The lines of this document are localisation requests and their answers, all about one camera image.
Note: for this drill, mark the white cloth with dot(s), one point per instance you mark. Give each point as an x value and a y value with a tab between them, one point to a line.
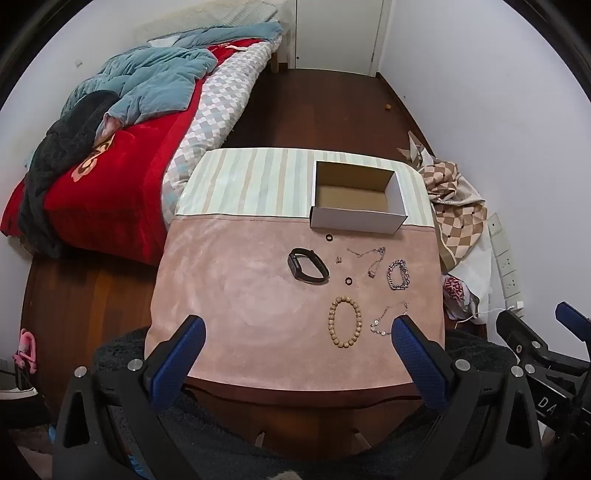
475	267

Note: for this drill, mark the checkered bed quilt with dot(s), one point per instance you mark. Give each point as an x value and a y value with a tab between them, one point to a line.
217	115

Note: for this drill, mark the black white-soled shoe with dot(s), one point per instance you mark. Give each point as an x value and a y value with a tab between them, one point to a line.
18	394

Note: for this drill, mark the white bed frame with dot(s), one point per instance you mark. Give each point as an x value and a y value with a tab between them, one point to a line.
284	46

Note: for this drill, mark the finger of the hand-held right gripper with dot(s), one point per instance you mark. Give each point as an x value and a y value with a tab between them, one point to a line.
575	321
521	334

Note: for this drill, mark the cardboard box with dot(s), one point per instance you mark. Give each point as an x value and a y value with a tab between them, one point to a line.
351	196

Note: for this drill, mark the white door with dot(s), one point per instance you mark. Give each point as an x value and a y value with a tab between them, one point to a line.
337	32

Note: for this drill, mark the grey dotted pillow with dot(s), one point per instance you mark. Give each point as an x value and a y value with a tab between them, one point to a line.
251	11

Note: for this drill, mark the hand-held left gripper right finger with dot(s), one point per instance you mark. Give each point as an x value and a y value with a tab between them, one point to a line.
415	355

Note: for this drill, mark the wooden table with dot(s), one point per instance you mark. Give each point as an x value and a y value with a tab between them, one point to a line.
300	415

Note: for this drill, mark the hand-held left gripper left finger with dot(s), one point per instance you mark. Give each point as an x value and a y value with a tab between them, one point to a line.
180	355

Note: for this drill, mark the white charger plug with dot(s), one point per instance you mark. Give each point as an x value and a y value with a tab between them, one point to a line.
515	307

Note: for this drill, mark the red and white bag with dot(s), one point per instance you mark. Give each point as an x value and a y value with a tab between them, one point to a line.
455	288

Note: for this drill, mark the black smart band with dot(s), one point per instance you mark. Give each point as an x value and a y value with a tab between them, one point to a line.
295	266

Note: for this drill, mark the beige checkered cloth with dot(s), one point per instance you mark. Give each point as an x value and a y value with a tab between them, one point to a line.
457	207

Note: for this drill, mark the dark grey blanket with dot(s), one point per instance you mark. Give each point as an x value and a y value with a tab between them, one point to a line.
60	147

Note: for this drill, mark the red blanket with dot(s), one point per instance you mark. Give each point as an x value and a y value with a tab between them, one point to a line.
115	184

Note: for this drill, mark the pink plastic object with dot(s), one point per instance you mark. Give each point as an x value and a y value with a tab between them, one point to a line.
25	350

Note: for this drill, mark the dark fuzzy cloth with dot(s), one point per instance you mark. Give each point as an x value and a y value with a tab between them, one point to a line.
124	344

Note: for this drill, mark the blue quilt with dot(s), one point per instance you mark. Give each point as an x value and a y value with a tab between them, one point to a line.
152	83

